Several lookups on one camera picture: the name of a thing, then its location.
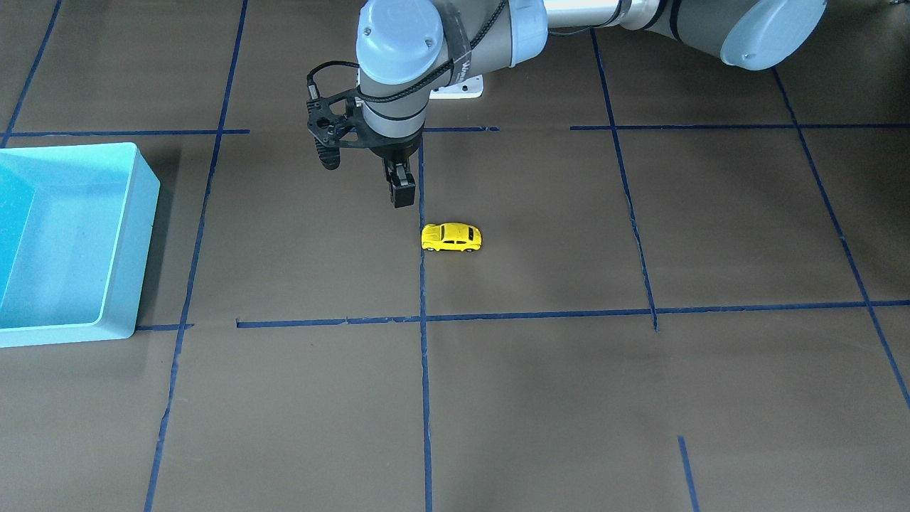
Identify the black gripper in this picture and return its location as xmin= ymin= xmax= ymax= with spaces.
xmin=370 ymin=133 xmax=423 ymax=208

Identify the yellow beetle toy car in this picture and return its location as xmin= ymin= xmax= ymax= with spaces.
xmin=420 ymin=223 xmax=482 ymax=252

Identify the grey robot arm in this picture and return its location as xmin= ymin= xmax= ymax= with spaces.
xmin=355 ymin=1 xmax=828 ymax=208

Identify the turquoise plastic bin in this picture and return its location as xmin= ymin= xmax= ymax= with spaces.
xmin=1 ymin=142 xmax=160 ymax=348

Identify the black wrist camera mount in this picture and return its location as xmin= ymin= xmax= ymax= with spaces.
xmin=306 ymin=83 xmax=368 ymax=171

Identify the black camera cable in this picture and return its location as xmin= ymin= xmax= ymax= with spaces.
xmin=306 ymin=0 xmax=509 ymax=107

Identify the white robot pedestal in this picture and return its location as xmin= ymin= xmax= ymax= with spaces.
xmin=430 ymin=75 xmax=484 ymax=100

